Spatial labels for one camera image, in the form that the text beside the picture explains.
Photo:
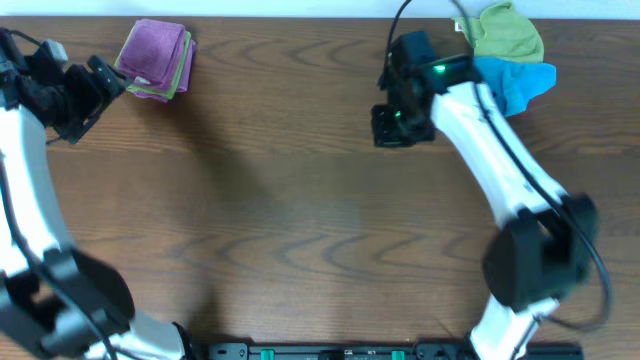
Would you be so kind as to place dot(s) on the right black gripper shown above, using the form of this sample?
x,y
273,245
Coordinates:
x,y
384,137

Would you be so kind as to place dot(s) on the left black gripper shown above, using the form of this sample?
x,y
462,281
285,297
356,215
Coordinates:
x,y
85,98

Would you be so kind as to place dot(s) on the pink microfiber cloth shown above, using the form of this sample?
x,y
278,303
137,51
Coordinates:
x,y
152,52

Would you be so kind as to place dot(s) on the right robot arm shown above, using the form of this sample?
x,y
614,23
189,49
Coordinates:
x,y
544,246

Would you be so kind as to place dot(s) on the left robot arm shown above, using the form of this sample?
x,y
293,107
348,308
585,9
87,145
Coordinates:
x,y
57,301

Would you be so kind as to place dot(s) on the folded pink cloth under green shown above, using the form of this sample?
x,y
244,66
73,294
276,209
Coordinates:
x,y
183,84

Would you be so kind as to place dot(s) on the crumpled blue cloth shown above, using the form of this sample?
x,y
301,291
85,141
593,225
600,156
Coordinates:
x,y
514,84

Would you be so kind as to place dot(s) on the crumpled green cloth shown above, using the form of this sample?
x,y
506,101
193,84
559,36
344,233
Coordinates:
x,y
501,31

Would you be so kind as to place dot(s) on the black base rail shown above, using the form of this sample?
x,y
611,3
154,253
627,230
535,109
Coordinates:
x,y
423,350

